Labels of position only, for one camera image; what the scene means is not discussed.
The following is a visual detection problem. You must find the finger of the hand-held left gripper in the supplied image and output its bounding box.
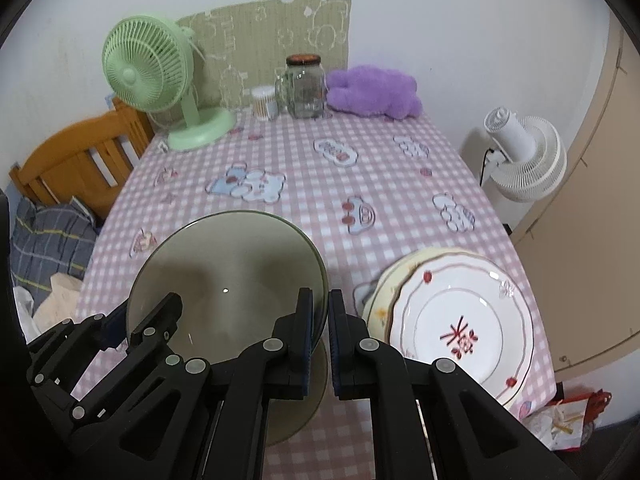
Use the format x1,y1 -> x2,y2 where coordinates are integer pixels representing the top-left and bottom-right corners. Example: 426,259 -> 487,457
125,292 -> 184,387
26,306 -> 129,387

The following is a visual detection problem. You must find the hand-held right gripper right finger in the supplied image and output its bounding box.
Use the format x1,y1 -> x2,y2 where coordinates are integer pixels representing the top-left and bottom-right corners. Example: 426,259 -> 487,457
328,288 -> 577,480

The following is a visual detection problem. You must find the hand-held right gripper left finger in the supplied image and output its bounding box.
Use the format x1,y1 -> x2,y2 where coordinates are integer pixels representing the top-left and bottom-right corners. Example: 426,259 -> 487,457
64,287 -> 316,480

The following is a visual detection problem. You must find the yellow floral plate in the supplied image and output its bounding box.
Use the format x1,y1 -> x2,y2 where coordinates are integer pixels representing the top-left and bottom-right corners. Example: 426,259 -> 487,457
377,249 -> 451,341
362,250 -> 426,343

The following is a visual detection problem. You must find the floral ceramic bowl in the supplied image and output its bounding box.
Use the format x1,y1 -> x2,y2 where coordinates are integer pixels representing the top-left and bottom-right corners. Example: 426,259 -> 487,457
126,210 -> 331,447

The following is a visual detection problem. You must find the white plate with red flowers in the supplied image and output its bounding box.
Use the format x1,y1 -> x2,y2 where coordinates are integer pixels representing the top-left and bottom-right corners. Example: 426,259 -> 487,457
389,255 -> 535,408

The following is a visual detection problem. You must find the peach cloth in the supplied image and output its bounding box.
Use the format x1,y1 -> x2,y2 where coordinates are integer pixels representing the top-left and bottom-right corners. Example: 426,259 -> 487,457
32,272 -> 83,333

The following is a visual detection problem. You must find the grey plaid pillow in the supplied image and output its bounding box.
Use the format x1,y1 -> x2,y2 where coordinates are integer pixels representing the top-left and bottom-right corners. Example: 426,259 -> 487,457
10,197 -> 98,281

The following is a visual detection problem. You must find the pink checked tablecloth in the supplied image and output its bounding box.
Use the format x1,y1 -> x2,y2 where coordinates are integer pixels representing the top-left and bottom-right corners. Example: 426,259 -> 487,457
75,107 -> 558,480

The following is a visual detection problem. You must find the wooden bed headboard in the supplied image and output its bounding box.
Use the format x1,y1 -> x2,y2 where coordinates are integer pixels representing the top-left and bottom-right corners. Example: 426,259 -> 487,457
9,97 -> 156,221

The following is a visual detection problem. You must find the red and white plastic bag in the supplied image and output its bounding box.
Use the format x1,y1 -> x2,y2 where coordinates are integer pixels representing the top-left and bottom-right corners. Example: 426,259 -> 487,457
520,387 -> 613,453

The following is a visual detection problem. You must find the cotton swab container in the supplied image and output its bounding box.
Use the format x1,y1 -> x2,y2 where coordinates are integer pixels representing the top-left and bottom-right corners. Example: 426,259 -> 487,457
251,86 -> 279,121

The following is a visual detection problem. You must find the green desk fan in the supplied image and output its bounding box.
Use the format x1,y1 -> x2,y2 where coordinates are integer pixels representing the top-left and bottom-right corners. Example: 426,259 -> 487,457
102,15 -> 236,152

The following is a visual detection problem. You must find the purple plush toy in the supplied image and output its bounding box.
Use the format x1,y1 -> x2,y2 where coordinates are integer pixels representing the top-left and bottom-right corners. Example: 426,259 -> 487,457
326,65 -> 423,121

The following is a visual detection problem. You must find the glass jar with dark lid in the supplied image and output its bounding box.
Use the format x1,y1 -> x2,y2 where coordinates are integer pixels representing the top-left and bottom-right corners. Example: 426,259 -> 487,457
274,54 -> 327,120

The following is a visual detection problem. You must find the white desk fan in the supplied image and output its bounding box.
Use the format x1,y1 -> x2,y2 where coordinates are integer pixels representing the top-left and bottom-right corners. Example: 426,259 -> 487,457
482,106 -> 568,203

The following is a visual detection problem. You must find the beige door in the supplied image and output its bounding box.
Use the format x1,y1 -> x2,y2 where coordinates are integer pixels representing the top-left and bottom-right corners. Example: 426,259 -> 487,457
510,15 -> 640,376

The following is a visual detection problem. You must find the green printed wall mat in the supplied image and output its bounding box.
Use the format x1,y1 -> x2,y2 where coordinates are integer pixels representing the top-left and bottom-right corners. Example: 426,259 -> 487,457
175,0 -> 352,111

